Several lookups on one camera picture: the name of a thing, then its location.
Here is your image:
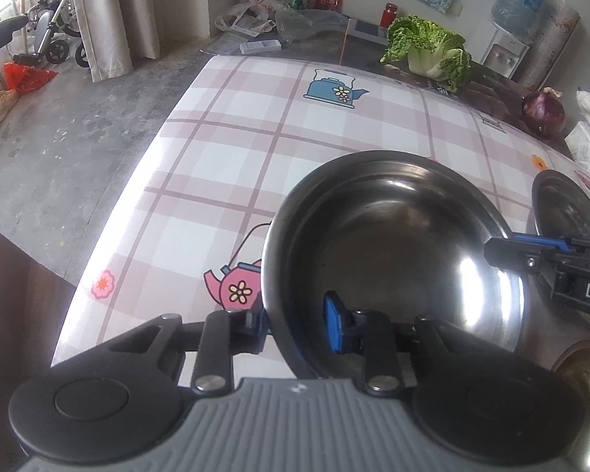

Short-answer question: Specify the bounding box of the large steel plate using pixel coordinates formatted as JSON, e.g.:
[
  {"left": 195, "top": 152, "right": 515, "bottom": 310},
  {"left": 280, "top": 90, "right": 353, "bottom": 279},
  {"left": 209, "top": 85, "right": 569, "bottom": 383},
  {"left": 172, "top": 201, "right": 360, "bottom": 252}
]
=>
[{"left": 261, "top": 150, "right": 526, "bottom": 378}]

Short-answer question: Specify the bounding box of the red onion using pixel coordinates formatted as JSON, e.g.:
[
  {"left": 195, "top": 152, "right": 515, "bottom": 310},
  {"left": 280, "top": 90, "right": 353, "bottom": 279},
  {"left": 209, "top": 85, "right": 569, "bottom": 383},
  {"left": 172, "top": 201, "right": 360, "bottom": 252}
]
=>
[{"left": 522, "top": 87, "right": 566, "bottom": 141}]

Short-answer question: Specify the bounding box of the plaid teapot tablecloth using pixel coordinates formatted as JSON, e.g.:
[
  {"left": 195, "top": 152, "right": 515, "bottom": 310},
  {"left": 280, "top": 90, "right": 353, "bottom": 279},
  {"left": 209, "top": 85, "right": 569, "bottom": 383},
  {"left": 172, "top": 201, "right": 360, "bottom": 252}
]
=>
[{"left": 53, "top": 57, "right": 590, "bottom": 380}]

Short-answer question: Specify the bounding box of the white water dispenser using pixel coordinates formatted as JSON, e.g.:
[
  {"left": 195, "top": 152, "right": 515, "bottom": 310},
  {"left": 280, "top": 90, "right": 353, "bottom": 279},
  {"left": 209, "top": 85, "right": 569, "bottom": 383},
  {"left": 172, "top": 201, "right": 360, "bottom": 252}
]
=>
[{"left": 476, "top": 19, "right": 529, "bottom": 79}]

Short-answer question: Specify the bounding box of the green napa cabbage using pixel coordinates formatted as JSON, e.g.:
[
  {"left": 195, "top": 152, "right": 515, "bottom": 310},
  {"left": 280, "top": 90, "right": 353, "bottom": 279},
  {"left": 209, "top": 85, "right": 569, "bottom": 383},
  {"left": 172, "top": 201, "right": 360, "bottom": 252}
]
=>
[{"left": 380, "top": 15, "right": 472, "bottom": 93}]

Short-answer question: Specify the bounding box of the rolled patterned mat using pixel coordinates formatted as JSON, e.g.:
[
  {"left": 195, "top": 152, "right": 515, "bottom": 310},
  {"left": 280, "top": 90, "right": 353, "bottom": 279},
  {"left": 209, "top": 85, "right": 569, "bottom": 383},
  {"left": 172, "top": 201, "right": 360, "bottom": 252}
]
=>
[{"left": 514, "top": 0, "right": 581, "bottom": 90}]

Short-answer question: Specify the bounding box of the blue water jug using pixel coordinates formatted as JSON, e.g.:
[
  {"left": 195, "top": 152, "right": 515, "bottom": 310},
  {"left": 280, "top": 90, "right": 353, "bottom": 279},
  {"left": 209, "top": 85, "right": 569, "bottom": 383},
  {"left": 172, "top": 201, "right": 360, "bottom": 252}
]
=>
[{"left": 491, "top": 0, "right": 547, "bottom": 43}]

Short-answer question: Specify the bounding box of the red lidded jar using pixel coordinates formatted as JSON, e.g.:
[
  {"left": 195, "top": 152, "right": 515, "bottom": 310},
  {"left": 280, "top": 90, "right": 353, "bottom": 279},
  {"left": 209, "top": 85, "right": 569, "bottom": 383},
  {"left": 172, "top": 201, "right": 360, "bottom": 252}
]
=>
[{"left": 379, "top": 3, "right": 398, "bottom": 29}]

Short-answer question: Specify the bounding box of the clear plastic bag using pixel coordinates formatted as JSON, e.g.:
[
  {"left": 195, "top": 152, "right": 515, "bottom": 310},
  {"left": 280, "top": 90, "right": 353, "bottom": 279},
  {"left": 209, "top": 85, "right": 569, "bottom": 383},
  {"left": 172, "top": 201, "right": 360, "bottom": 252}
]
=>
[{"left": 275, "top": 9, "right": 349, "bottom": 43}]

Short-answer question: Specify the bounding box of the red plastic bag on floor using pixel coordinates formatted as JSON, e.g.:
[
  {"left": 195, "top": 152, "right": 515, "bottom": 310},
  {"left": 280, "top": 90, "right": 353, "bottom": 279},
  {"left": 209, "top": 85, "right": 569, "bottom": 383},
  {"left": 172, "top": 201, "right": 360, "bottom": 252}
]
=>
[{"left": 4, "top": 62, "right": 57, "bottom": 95}]

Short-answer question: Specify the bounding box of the white remote box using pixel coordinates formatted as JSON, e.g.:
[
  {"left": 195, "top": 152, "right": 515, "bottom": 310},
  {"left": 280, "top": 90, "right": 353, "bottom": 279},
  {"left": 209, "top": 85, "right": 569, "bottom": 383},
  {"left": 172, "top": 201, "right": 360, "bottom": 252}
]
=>
[{"left": 240, "top": 39, "right": 282, "bottom": 55}]

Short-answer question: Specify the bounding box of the white plastic bag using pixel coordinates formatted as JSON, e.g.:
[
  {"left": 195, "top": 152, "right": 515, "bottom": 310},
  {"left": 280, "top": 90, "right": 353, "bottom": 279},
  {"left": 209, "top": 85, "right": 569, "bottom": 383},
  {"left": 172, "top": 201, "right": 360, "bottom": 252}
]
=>
[{"left": 215, "top": 0, "right": 281, "bottom": 37}]

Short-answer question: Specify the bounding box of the wheelchair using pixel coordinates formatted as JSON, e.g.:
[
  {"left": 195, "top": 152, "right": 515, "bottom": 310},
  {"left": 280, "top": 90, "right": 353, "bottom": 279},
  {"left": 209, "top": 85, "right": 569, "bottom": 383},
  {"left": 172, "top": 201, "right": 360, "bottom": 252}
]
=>
[{"left": 12, "top": 0, "right": 82, "bottom": 67}]

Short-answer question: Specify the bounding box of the beige curtain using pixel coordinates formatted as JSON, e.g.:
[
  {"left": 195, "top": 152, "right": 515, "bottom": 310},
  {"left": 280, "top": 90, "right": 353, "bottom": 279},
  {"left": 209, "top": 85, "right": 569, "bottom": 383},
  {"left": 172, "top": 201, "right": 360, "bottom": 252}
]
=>
[{"left": 74, "top": 0, "right": 160, "bottom": 82}]

